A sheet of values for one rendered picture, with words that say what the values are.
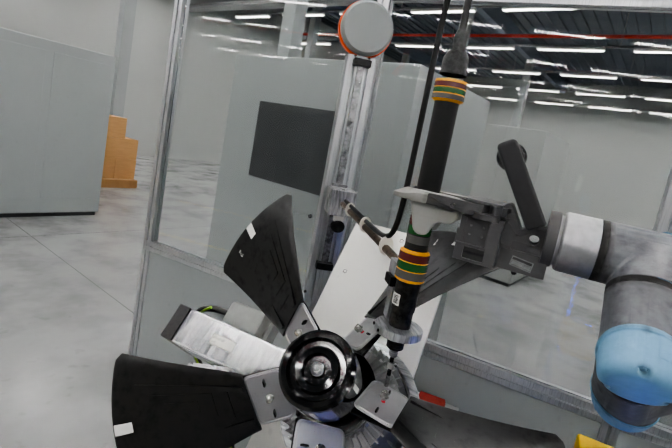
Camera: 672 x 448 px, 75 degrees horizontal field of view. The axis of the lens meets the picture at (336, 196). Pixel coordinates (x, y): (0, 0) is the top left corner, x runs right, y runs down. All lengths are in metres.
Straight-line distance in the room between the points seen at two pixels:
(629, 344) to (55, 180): 6.10
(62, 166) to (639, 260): 6.07
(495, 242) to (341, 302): 0.53
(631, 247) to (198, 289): 1.55
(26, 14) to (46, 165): 7.27
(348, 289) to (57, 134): 5.42
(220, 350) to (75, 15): 12.73
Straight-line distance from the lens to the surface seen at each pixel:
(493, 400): 1.47
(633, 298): 0.56
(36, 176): 6.21
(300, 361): 0.71
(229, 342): 0.96
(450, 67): 0.63
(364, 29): 1.33
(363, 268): 1.07
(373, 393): 0.74
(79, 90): 6.24
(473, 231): 0.60
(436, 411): 0.75
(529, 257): 0.61
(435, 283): 0.75
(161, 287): 2.00
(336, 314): 1.03
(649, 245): 0.60
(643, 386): 0.55
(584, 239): 0.59
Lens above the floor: 1.56
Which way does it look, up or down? 7 degrees down
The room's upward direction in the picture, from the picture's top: 11 degrees clockwise
